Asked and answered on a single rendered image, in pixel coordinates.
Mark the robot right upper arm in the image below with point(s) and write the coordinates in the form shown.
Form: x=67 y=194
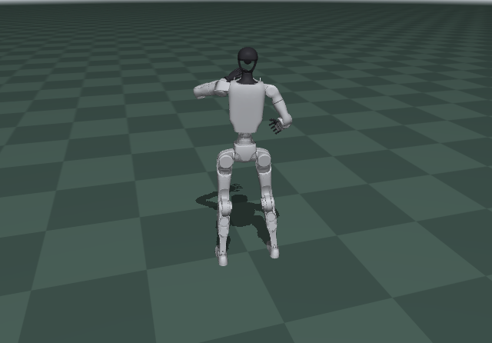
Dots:
x=272 y=92

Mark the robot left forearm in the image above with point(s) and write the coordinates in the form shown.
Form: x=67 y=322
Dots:
x=199 y=86

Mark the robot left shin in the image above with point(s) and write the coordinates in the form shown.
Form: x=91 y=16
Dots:
x=223 y=223

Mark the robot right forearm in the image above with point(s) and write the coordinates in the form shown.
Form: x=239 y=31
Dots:
x=280 y=128

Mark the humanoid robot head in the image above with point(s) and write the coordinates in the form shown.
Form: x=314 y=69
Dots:
x=247 y=55

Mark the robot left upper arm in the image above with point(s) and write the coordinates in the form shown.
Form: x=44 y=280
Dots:
x=219 y=88

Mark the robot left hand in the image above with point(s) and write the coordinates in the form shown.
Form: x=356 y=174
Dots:
x=237 y=73

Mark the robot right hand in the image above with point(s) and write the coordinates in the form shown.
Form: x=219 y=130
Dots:
x=274 y=122

